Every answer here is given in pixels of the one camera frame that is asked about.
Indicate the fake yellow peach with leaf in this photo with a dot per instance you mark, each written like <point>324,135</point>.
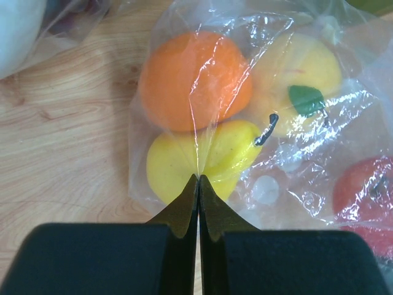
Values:
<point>294,78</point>

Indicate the fake red peach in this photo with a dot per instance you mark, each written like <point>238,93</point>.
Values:
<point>362,202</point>

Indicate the clear zip bag with fruit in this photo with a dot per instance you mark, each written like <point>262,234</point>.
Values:
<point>290,184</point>

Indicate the green plastic bin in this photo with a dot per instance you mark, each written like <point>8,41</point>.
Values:
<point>375,7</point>

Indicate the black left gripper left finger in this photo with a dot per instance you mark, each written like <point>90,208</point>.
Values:
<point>155,257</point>

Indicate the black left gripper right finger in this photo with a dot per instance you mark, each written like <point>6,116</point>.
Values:
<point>238,258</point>

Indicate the fake yellow pear in bag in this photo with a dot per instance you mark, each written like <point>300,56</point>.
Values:
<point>221,155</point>

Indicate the fake orange in zip bag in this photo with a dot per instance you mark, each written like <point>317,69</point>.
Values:
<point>193,80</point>

